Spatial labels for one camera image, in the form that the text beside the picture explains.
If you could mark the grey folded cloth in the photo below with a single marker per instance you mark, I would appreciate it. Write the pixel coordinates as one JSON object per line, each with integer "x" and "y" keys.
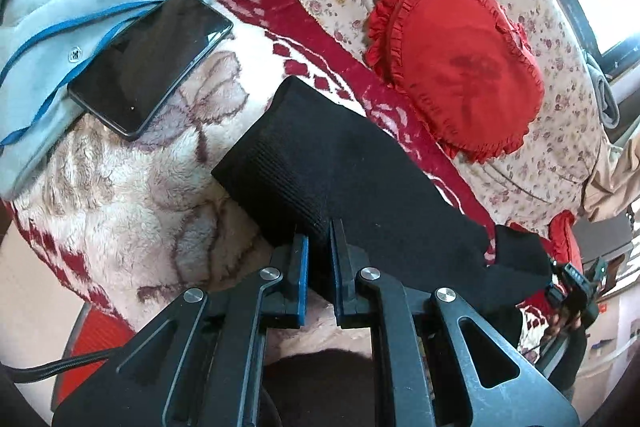
{"x": 607, "y": 107}

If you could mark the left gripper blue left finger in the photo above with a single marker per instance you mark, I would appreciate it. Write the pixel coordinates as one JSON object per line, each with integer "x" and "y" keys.
{"x": 295, "y": 282}

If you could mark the red white floral blanket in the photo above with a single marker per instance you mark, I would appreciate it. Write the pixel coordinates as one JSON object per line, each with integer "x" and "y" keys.
{"x": 127, "y": 225}

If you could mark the black pants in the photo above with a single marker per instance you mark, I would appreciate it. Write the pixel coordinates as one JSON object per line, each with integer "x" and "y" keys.
{"x": 308, "y": 161}

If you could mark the black smartphone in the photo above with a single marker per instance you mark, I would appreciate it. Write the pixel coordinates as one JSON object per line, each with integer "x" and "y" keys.
{"x": 132, "y": 76}

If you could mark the floral beige quilt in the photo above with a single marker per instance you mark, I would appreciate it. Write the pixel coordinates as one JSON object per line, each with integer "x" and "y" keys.
{"x": 549, "y": 172}

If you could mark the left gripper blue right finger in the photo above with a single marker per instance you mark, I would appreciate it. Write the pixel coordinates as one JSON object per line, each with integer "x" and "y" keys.
{"x": 347, "y": 261}

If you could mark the red heart-shaped pillow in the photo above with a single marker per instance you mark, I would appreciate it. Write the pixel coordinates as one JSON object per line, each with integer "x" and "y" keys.
{"x": 466, "y": 68}

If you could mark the right hand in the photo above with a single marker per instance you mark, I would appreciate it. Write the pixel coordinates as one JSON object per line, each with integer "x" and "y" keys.
{"x": 560, "y": 322}

